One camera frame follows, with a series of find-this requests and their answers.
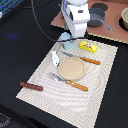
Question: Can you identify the light blue cup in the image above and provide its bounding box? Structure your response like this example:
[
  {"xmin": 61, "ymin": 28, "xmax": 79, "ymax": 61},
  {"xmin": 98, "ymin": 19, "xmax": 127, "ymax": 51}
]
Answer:
[{"xmin": 60, "ymin": 32, "xmax": 74, "ymax": 50}]

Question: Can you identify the white fish toy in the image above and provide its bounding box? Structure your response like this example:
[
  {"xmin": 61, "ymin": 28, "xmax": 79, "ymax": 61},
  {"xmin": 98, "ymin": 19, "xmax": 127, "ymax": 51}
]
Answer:
[{"xmin": 51, "ymin": 51, "xmax": 59, "ymax": 67}]

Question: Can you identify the beige bowl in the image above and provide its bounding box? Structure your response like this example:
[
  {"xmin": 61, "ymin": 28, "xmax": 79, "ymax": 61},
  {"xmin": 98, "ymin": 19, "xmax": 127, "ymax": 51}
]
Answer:
[{"xmin": 121, "ymin": 7, "xmax": 128, "ymax": 30}]

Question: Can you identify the beige woven placemat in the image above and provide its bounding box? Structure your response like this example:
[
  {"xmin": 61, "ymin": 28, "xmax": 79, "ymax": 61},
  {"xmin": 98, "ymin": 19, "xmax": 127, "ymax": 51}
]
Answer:
[{"xmin": 17, "ymin": 40, "xmax": 117, "ymax": 128}]

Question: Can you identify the yellow box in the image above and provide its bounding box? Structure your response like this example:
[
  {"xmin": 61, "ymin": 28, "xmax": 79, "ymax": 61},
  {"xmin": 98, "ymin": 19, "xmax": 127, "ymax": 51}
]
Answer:
[{"xmin": 79, "ymin": 41, "xmax": 97, "ymax": 53}]

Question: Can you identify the brown grilled sausage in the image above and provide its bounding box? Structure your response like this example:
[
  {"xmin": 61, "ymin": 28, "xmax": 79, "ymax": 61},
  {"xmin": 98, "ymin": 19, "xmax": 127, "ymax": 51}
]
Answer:
[{"xmin": 20, "ymin": 82, "xmax": 43, "ymax": 91}]

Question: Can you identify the round wooden plate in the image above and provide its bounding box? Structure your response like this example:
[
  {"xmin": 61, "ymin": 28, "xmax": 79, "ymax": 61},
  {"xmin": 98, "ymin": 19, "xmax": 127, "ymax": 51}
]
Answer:
[{"xmin": 58, "ymin": 57, "xmax": 86, "ymax": 80}]

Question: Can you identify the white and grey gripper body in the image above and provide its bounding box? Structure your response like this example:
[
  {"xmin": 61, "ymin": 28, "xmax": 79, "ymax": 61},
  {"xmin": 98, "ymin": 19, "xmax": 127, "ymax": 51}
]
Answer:
[{"xmin": 61, "ymin": 2, "xmax": 90, "ymax": 38}]

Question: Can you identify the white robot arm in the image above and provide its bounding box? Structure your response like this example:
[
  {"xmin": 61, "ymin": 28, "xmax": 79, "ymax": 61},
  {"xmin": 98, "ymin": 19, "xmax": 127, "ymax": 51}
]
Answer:
[{"xmin": 61, "ymin": 0, "xmax": 90, "ymax": 38}]

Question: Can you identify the knife with wooden handle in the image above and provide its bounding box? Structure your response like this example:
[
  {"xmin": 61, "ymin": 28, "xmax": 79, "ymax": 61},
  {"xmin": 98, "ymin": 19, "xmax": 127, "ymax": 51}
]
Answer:
[{"xmin": 61, "ymin": 51, "xmax": 100, "ymax": 65}]

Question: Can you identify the black cable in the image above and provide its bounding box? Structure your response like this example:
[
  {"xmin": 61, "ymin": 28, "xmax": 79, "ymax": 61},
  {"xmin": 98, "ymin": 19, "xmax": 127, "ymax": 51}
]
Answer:
[{"xmin": 0, "ymin": 0, "xmax": 90, "ymax": 44}]

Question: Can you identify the dark grey frying pan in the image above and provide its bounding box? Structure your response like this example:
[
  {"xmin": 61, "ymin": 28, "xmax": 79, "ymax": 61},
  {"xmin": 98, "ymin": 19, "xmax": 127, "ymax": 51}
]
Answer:
[{"xmin": 88, "ymin": 8, "xmax": 112, "ymax": 31}]

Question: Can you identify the black stove burner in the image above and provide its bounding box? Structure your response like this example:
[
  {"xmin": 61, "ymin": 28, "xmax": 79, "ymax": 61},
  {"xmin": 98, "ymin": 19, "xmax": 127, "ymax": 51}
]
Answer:
[{"xmin": 91, "ymin": 3, "xmax": 108, "ymax": 11}]

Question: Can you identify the fork with wooden handle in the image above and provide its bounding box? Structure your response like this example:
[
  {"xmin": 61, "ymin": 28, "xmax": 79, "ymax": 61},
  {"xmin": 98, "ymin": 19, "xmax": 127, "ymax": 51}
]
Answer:
[{"xmin": 48, "ymin": 73, "xmax": 88, "ymax": 91}]

